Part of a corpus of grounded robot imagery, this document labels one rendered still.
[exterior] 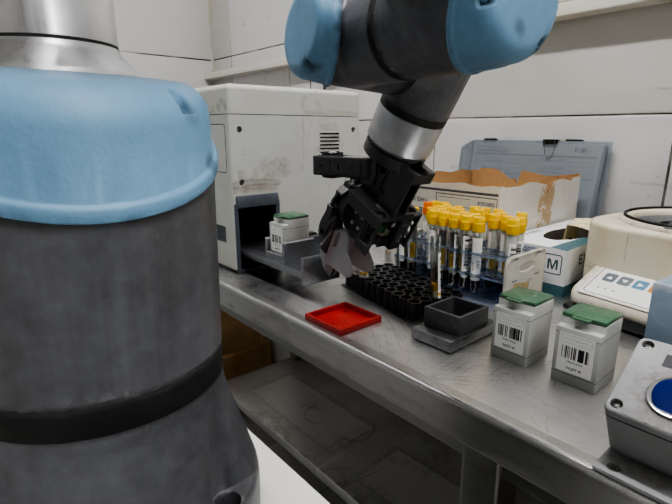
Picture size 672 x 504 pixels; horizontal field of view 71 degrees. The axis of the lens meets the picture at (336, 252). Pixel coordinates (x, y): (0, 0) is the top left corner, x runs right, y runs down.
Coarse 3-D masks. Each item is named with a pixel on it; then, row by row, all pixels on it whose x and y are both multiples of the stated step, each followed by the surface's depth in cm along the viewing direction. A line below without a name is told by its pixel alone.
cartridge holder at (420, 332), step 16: (432, 304) 55; (448, 304) 57; (464, 304) 56; (480, 304) 55; (432, 320) 54; (448, 320) 52; (464, 320) 51; (480, 320) 53; (416, 336) 54; (432, 336) 52; (448, 336) 51; (464, 336) 51; (480, 336) 54; (448, 352) 51
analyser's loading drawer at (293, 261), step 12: (300, 240) 71; (312, 240) 73; (252, 252) 76; (264, 252) 76; (288, 252) 70; (300, 252) 72; (312, 252) 73; (276, 264) 71; (288, 264) 70; (300, 264) 70; (312, 264) 66; (300, 276) 67; (312, 276) 67; (324, 276) 68; (336, 276) 70
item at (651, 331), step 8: (664, 280) 43; (656, 288) 42; (664, 288) 41; (656, 296) 42; (664, 296) 42; (656, 304) 42; (664, 304) 42; (648, 312) 43; (656, 312) 42; (664, 312) 42; (648, 320) 43; (656, 320) 42; (664, 320) 42; (648, 328) 43; (656, 328) 42; (664, 328) 42; (648, 336) 43; (656, 336) 43; (664, 336) 42
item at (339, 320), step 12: (312, 312) 60; (324, 312) 61; (336, 312) 61; (348, 312) 61; (360, 312) 61; (372, 312) 60; (324, 324) 57; (336, 324) 58; (348, 324) 58; (360, 324) 57; (372, 324) 58
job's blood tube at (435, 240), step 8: (432, 240) 58; (440, 240) 58; (432, 248) 58; (440, 248) 59; (432, 256) 59; (440, 256) 59; (432, 264) 59; (440, 264) 59; (432, 272) 59; (440, 272) 59; (432, 280) 60; (440, 280) 60; (432, 288) 60; (440, 288) 60; (432, 296) 60; (440, 296) 60
